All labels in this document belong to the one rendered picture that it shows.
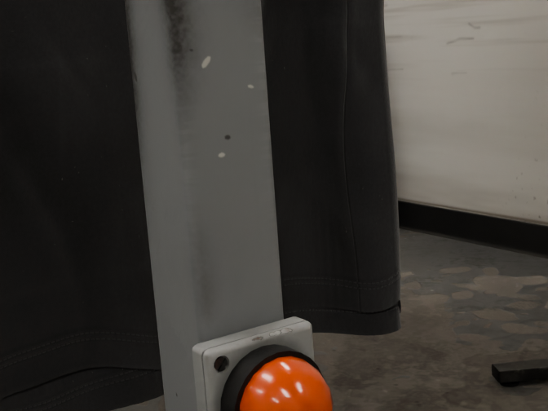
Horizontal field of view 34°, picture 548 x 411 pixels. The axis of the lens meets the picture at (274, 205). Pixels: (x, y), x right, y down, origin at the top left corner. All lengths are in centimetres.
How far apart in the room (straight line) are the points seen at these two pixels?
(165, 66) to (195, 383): 12
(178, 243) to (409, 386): 172
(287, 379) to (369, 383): 174
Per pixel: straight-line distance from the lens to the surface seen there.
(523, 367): 205
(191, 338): 36
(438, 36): 329
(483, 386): 206
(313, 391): 34
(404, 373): 213
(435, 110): 333
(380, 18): 77
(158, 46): 34
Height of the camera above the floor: 79
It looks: 11 degrees down
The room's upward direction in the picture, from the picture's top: 4 degrees counter-clockwise
